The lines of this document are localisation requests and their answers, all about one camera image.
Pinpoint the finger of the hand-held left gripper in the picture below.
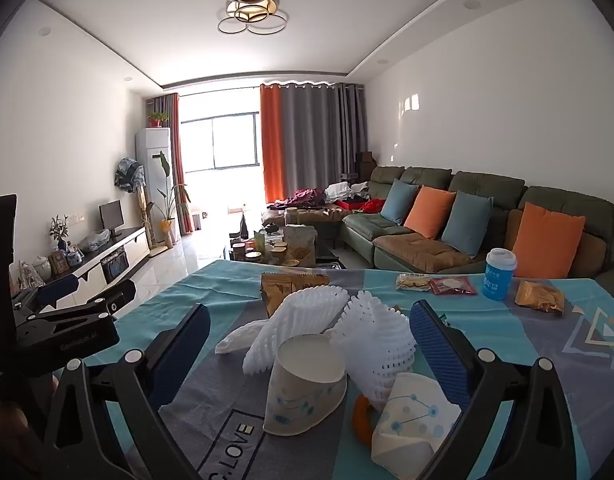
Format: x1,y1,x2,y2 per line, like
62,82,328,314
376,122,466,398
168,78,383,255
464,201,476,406
37,276,81,308
18,279,138,337

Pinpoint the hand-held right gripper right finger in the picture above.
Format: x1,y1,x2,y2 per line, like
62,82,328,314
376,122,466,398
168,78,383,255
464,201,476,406
409,300,575,480

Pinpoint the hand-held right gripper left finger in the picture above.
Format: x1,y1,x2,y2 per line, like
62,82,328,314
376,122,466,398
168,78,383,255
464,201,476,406
42,303,212,480

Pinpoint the crushed paper cup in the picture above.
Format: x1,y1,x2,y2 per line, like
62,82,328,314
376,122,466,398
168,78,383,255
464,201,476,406
371,371,462,473

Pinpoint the golden brown snack packet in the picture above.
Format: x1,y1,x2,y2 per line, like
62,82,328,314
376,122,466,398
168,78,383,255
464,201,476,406
261,271,332,318

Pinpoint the person's left hand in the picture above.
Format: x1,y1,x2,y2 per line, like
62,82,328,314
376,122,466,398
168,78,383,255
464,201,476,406
0,400,46,465

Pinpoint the ship model in bag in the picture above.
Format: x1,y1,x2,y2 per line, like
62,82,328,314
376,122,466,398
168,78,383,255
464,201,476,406
17,260,40,291

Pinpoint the teal printed tablecloth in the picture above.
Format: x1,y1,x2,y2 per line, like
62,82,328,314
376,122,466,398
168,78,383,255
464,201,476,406
52,259,614,480

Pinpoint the white foam fruit net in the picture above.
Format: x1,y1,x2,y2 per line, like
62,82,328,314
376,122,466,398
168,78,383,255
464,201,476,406
332,292,418,401
243,285,352,377

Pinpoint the red snack packet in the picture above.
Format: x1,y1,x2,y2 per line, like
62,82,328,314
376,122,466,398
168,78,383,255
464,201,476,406
428,276,478,297

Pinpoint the white black tv cabinet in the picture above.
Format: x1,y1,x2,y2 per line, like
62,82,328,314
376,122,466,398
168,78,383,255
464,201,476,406
2,226,150,311

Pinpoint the small plant blue vase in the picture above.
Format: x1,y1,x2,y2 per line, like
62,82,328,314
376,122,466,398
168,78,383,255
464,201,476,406
49,215,70,251

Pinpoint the clear plastic bag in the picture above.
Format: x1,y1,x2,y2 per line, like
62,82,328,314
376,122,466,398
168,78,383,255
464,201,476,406
81,230,110,253

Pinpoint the clear cracker packet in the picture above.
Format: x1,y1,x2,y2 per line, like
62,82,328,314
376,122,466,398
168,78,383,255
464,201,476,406
396,273,434,293

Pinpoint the black monitor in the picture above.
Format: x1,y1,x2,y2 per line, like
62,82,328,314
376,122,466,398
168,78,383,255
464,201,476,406
99,200,125,240

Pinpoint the brown seat cushion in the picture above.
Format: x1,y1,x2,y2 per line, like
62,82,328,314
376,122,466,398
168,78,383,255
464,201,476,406
376,232,488,275

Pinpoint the blue cup white lid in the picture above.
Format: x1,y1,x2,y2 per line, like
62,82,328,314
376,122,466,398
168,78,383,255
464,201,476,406
483,248,518,302

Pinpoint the gold floor vase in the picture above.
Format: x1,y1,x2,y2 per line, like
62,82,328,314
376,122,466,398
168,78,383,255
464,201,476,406
136,187,155,258

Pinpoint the amber snack packet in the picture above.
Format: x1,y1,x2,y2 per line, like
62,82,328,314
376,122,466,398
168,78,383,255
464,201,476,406
515,280,566,314

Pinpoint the orange peel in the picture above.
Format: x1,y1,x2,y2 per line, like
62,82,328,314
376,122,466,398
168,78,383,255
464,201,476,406
351,394,388,448

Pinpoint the tall leafy potted plant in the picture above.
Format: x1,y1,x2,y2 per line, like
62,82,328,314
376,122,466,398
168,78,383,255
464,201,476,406
152,150,192,247

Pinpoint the group of food jars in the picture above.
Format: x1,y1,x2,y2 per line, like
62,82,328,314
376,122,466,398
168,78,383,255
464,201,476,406
231,239,288,264

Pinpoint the blue cushion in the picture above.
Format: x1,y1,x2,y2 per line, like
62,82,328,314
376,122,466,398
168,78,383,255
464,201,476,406
379,179,420,226
441,190,494,256

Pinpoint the white paper cup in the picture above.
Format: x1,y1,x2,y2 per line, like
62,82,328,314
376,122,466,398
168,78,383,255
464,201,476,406
263,335,348,436

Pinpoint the orange cushion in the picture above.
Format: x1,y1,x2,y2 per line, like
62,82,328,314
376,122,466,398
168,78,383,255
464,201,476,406
512,201,586,280
403,185,456,240

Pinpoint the covered standing fan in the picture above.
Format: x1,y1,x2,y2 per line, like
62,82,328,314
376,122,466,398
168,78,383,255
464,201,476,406
115,157,150,241

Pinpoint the glass coffee table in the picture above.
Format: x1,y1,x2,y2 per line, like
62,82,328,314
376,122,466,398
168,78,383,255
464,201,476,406
222,210,348,267

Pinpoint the red cloth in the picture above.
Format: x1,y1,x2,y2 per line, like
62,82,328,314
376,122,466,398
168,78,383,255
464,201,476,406
337,197,386,215

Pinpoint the white standing air conditioner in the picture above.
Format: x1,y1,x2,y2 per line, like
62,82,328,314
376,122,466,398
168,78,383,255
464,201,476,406
135,127,175,248

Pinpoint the kraft paper bag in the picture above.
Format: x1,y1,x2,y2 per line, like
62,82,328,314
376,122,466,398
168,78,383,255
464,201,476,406
283,224,318,266

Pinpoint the green sofa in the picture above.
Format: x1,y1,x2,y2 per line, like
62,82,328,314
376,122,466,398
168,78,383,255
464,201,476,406
339,165,614,281

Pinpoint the white clothes pile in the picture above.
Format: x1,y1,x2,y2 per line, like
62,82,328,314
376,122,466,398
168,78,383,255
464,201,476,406
326,182,370,206

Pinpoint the brown back cushion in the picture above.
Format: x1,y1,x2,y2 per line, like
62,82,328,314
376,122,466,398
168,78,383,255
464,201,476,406
584,235,612,277

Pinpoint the maroon clothes pile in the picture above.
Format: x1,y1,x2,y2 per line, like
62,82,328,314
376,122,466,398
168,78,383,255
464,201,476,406
274,187,332,209

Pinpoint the window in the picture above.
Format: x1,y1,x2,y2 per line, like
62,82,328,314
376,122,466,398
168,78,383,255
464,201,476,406
179,115,262,173

